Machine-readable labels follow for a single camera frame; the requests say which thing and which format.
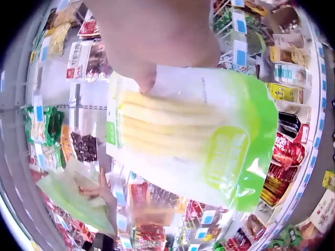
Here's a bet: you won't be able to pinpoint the person's left hand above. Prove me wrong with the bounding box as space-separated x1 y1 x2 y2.
78 167 117 209

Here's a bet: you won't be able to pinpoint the person's right hand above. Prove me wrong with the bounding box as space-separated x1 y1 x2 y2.
82 0 221 94

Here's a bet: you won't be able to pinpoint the person's right thumb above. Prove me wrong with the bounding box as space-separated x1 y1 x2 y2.
137 64 159 94

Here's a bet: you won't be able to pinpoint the person's left fingers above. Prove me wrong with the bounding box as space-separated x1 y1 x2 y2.
78 186 103 201

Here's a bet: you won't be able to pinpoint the person's left thumb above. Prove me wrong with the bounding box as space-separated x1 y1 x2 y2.
97 167 108 190

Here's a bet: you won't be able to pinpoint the pale green translucent packet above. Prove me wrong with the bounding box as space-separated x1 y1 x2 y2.
36 158 116 236

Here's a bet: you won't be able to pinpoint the green white packet yellow sticks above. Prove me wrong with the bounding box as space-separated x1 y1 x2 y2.
105 64 278 220

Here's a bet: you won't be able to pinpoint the full shop shelf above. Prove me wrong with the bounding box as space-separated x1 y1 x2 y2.
0 0 335 251

